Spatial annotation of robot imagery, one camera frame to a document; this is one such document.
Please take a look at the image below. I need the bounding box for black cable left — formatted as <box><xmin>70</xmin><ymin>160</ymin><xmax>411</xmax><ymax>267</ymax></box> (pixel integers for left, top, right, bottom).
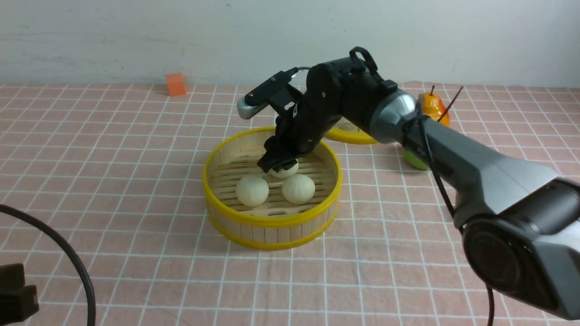
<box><xmin>0</xmin><ymin>204</ymin><xmax>97</xmax><ymax>326</ymax></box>

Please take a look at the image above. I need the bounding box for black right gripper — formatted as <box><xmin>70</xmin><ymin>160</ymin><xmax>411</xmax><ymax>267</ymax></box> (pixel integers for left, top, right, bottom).
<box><xmin>257</xmin><ymin>63</ymin><xmax>358</xmax><ymax>173</ymax></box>

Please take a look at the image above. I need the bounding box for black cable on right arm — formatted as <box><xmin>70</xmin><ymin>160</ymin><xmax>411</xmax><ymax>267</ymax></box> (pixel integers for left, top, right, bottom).
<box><xmin>403</xmin><ymin>85</ymin><xmax>495</xmax><ymax>326</ymax></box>

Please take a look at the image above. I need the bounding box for white bun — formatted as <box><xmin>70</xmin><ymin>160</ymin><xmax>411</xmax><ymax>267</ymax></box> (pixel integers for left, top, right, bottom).
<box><xmin>281</xmin><ymin>174</ymin><xmax>315</xmax><ymax>206</ymax></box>
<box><xmin>236</xmin><ymin>175</ymin><xmax>269</xmax><ymax>207</ymax></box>
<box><xmin>268</xmin><ymin>160</ymin><xmax>299</xmax><ymax>179</ymax></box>

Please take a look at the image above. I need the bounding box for green toy watermelon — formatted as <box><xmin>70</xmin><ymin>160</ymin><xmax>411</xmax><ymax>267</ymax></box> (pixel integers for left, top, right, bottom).
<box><xmin>403</xmin><ymin>150</ymin><xmax>430</xmax><ymax>171</ymax></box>

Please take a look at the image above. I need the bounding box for pink checkered tablecloth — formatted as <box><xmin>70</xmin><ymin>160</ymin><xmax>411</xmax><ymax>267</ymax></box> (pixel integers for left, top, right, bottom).
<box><xmin>0</xmin><ymin>82</ymin><xmax>580</xmax><ymax>326</ymax></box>

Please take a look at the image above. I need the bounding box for woven bamboo steamer lid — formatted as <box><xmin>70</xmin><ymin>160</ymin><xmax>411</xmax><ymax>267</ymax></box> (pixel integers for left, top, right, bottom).
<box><xmin>325</xmin><ymin>117</ymin><xmax>377</xmax><ymax>145</ymax></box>

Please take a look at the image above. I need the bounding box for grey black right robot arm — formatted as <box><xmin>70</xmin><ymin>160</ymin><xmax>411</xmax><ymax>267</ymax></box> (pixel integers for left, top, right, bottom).
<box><xmin>237</xmin><ymin>47</ymin><xmax>580</xmax><ymax>320</ymax></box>

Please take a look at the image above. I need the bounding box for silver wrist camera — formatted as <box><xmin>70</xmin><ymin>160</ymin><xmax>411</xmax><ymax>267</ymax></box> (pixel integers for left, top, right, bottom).
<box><xmin>237</xmin><ymin>67</ymin><xmax>302</xmax><ymax>120</ymax></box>

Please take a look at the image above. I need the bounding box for orange cube block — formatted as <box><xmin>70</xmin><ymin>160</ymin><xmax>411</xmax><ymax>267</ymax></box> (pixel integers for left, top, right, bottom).
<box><xmin>165</xmin><ymin>73</ymin><xmax>187</xmax><ymax>97</ymax></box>

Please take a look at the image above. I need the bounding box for orange toy pear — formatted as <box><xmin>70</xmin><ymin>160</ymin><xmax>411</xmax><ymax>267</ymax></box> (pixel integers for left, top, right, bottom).
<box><xmin>418</xmin><ymin>84</ymin><xmax>451</xmax><ymax>127</ymax></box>

